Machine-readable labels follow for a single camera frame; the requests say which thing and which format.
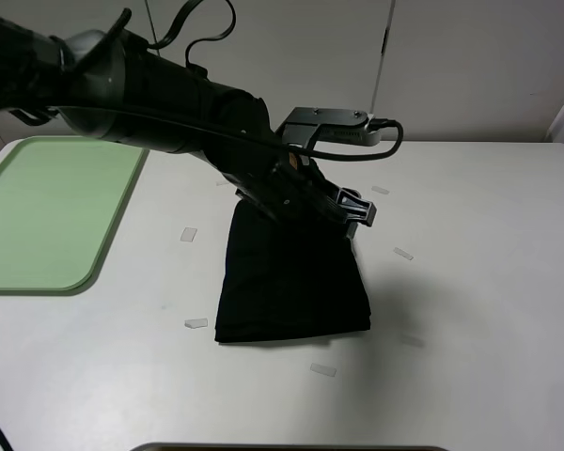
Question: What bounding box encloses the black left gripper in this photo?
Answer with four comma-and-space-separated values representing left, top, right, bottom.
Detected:
213, 146, 377, 227

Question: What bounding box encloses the black short sleeve shirt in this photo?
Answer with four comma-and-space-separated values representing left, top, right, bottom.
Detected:
215, 200, 371, 344

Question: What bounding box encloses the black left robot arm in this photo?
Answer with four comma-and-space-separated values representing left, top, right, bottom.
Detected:
0, 10, 375, 228

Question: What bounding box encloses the clear tape piece near tray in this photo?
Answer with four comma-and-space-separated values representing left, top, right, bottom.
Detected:
180, 227, 197, 242

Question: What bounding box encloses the light green plastic tray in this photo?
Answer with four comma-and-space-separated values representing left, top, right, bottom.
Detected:
0, 136, 148, 294

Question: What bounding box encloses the clear tape piece far right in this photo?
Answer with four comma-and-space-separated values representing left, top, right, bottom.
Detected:
371, 186, 390, 194

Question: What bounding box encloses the clear tape piece mid right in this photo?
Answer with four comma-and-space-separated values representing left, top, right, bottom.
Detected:
393, 247, 414, 261

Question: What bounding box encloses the clear tape piece front right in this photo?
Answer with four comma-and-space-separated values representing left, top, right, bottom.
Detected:
399, 334, 425, 348

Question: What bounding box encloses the clear tape piece front centre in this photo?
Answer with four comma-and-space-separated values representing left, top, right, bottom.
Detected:
310, 363, 337, 378

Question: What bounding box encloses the black door hinge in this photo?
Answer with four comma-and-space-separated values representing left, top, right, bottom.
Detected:
381, 27, 389, 55

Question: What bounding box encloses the clear tape piece front left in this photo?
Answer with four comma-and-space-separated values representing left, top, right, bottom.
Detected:
184, 319, 209, 329

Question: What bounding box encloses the black camera cable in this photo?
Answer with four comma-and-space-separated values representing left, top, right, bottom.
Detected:
112, 108, 404, 163

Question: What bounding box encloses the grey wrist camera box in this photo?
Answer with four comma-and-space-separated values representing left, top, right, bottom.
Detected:
275, 107, 389, 149

